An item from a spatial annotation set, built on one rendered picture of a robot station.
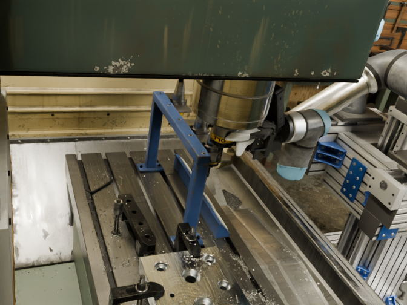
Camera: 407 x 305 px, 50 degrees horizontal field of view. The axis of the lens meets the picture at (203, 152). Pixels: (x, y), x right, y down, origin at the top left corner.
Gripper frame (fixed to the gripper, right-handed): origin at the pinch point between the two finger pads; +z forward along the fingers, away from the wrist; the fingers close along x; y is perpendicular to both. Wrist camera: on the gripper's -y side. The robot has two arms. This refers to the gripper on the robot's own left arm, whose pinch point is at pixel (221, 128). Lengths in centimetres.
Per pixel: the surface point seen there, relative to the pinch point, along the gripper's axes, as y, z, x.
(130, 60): -16.8, 27.1, -5.4
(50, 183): 67, 2, 85
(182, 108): 20, -29, 51
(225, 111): -6.7, 5.3, -5.2
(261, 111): -7.5, -1.6, -7.9
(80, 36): -19.7, 34.2, -3.5
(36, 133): 54, 2, 105
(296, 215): 59, -76, 21
